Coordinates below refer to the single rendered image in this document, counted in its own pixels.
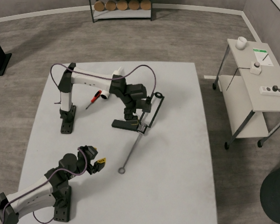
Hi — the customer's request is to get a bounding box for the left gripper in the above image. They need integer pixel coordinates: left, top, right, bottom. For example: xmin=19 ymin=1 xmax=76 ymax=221
xmin=123 ymin=99 xmax=138 ymax=125

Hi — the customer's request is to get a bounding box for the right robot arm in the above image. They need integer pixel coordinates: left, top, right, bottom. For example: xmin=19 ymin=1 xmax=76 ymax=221
xmin=0 ymin=145 xmax=98 ymax=224

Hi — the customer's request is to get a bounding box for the red and black screwdriver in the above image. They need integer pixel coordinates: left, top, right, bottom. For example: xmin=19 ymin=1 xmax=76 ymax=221
xmin=86 ymin=90 xmax=102 ymax=109

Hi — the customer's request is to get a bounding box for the white and blue sealant cartridge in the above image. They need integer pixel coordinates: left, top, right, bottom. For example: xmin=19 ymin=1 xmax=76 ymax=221
xmin=100 ymin=67 xmax=121 ymax=99

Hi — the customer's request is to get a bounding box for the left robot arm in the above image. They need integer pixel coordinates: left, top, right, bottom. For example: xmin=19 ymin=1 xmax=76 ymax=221
xmin=58 ymin=62 xmax=152 ymax=134

